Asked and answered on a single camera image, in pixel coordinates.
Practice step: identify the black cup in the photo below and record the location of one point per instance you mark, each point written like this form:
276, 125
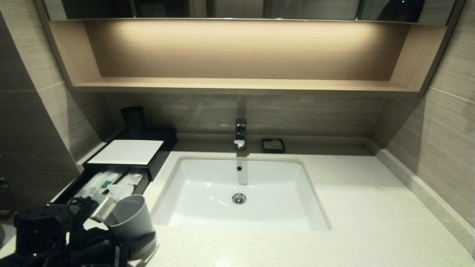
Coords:
133, 120

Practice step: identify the white sink basin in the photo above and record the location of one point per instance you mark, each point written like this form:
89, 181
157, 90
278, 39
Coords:
207, 185

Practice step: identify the light wooden wall shelf niche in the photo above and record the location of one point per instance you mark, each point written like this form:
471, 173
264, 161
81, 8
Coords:
241, 84

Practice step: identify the long translucent toothbrush packet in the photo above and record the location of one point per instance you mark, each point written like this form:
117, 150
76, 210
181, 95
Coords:
89, 187

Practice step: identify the small white flat sachet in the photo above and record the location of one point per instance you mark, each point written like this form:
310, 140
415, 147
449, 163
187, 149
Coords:
132, 179

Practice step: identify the mirror cabinet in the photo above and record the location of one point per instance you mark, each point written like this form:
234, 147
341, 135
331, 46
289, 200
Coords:
315, 8

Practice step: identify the small round soap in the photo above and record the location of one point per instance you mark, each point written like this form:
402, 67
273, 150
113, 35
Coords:
275, 142

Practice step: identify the black drawer with toiletries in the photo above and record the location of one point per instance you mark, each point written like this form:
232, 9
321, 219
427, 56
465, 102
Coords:
143, 185

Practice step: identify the white folded sachet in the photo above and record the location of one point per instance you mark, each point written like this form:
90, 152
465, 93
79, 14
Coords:
120, 191

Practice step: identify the black soap dish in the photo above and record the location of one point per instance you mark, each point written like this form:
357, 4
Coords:
265, 149

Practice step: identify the translucent packet with green band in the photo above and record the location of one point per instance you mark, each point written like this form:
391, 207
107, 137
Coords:
105, 181

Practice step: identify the chrome sink drain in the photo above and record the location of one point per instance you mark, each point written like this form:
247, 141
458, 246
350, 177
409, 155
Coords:
239, 198

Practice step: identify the chrome faucet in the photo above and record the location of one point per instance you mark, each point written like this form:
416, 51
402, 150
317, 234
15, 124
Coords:
240, 132

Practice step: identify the black box with white lid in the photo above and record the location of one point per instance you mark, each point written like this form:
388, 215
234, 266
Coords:
128, 151

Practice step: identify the grey plastic cup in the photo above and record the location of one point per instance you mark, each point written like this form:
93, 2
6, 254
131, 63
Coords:
131, 218

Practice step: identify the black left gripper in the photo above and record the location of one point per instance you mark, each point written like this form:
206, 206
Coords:
96, 248

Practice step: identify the black and orange left arm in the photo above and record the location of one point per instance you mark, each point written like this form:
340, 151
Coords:
37, 233

